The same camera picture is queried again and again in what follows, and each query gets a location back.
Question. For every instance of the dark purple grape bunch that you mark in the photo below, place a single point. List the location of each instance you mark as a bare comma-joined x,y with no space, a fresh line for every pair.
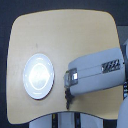
69,97

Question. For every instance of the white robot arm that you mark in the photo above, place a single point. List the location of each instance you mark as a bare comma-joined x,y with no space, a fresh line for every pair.
97,71

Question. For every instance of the white round plate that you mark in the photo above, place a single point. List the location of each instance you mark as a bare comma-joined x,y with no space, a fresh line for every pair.
38,76

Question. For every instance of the white table base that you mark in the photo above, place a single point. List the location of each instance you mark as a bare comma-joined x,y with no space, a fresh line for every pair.
67,120

